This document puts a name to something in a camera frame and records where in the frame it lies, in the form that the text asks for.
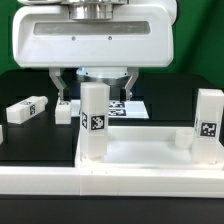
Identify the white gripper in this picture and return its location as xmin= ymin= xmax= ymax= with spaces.
xmin=12 ymin=0 xmax=176 ymax=101

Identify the white desk top tray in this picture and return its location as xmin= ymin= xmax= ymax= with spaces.
xmin=75 ymin=126 xmax=224 ymax=171

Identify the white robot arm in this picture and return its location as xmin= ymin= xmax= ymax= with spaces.
xmin=12 ymin=0 xmax=178 ymax=100

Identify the white left base block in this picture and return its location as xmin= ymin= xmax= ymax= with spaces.
xmin=55 ymin=99 xmax=71 ymax=124

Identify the white front fence bar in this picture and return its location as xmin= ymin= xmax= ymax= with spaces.
xmin=0 ymin=166 xmax=224 ymax=198

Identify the white marker base plate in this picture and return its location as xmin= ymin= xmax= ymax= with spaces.
xmin=109 ymin=101 xmax=149 ymax=119

